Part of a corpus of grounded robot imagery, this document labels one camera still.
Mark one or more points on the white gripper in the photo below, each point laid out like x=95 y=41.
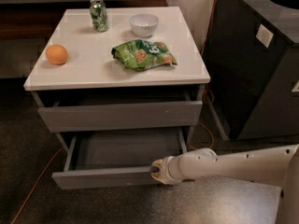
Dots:
x=167 y=170

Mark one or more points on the grey drawer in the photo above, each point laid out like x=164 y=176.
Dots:
x=117 y=158
x=61 y=119

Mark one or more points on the orange fruit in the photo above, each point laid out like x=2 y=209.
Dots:
x=56 y=54

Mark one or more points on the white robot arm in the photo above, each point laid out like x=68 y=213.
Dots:
x=277 y=166

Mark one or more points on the grey top drawer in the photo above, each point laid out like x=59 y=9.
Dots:
x=61 y=119

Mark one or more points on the grey drawer cabinet white top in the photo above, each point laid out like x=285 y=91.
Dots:
x=125 y=98

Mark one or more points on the green chip bag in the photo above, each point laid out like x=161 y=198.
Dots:
x=141 y=55

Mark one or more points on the white bowl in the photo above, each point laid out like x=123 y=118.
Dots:
x=144 y=25

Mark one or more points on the black trash bin cabinet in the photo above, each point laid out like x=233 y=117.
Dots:
x=252 y=56

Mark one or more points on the green soda can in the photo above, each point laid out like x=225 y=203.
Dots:
x=99 y=15

